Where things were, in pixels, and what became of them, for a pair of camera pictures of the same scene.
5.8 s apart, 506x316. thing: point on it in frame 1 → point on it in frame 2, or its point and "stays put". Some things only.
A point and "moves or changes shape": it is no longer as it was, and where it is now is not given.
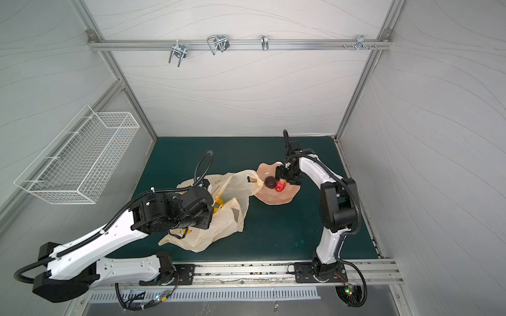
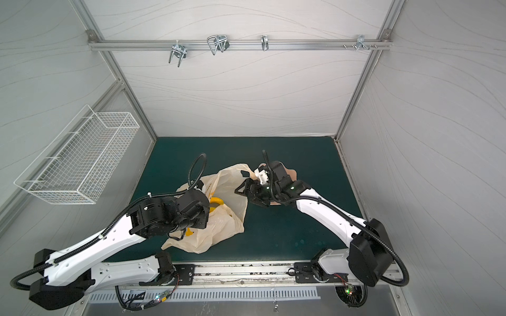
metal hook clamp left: x=180 y=51 stays put
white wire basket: x=76 y=166 stays put
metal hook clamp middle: x=220 y=42 stays put
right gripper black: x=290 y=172 → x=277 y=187
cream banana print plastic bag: x=231 y=192 moves or changes shape
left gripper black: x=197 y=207 stays put
